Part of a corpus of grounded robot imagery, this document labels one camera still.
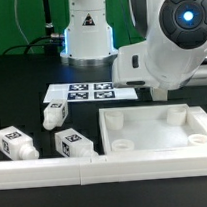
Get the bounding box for white sheet with AprilTags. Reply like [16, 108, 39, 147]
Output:
[44, 82, 137, 103]

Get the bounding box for black cables in background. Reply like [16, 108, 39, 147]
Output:
[1, 32, 69, 56]

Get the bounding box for black pole with mount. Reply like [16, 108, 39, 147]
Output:
[41, 0, 58, 56]

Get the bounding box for white L-shaped obstacle fence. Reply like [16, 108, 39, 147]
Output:
[0, 104, 207, 192]

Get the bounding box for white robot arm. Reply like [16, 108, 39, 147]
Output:
[60, 0, 207, 90]

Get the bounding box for white square table top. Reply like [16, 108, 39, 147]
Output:
[99, 104, 207, 154]

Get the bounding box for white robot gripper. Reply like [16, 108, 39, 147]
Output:
[111, 41, 207, 89]

